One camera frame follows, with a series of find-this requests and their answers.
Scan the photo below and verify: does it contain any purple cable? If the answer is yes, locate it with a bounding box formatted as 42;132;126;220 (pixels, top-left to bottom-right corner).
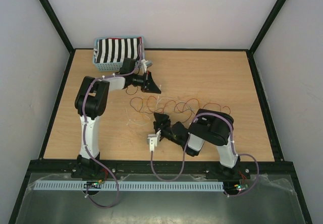
150;111;260;197
82;43;146;208

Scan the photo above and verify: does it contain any yellow wire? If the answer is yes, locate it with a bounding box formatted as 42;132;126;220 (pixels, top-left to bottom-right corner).
137;97;232;121

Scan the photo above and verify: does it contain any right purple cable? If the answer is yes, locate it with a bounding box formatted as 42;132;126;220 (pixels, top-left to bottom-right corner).
150;111;260;197

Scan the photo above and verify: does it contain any black enclosure frame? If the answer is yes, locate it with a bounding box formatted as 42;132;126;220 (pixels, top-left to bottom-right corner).
9;0;312;223

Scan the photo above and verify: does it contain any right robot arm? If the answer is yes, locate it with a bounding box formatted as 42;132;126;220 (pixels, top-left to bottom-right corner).
147;108;239;178

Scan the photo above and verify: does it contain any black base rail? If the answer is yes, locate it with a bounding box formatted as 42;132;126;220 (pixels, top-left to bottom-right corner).
27;159;250;182

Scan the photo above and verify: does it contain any black white striped cloth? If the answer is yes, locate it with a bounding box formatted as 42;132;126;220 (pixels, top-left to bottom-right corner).
93;37;141;65

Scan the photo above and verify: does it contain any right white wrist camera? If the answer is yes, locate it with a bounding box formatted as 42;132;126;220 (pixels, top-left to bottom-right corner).
147;130;161;152

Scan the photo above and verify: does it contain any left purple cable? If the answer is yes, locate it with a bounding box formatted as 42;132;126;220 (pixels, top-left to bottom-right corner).
82;43;146;208

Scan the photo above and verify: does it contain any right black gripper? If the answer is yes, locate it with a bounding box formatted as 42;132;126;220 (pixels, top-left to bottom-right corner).
153;111;184;147

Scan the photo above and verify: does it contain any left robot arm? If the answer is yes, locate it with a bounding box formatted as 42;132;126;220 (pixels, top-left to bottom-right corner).
75;58;161;178

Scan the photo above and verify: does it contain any light blue slotted cable duct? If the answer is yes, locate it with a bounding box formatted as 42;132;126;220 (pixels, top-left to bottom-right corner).
33;180;224;192

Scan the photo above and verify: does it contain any white wire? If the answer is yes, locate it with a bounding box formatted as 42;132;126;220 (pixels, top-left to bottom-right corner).
125;96;200;128

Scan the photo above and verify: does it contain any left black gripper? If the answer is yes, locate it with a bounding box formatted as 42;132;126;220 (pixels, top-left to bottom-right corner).
130;71;162;94

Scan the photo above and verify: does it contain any dark purple wire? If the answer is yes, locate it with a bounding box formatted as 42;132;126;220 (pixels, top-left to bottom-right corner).
130;97;202;124

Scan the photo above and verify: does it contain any light blue plastic basket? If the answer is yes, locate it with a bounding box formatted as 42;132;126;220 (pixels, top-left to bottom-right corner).
93;35;145;72

